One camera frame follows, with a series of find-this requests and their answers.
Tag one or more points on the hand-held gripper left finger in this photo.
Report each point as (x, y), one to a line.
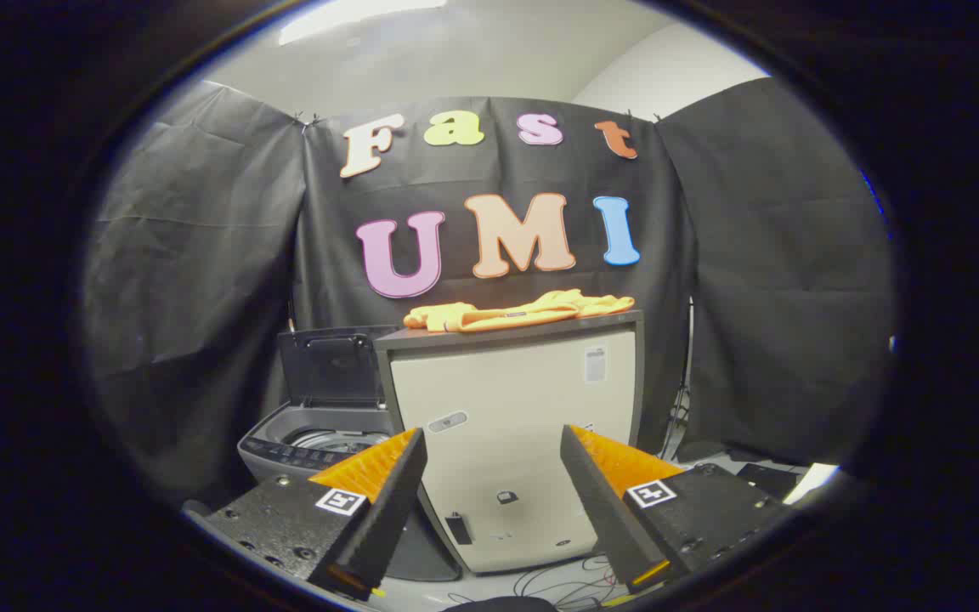
(387, 501)

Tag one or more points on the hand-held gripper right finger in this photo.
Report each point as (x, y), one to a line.
(596, 501)

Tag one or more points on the grey washing machine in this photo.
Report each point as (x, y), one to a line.
(273, 442)

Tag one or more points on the orange button shirt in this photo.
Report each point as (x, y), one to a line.
(506, 314)

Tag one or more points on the beige cabinet with grey top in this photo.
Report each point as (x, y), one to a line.
(506, 399)

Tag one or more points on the black box on floor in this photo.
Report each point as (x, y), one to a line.
(766, 478)

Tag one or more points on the thin dark rod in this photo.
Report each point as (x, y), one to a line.
(691, 340)

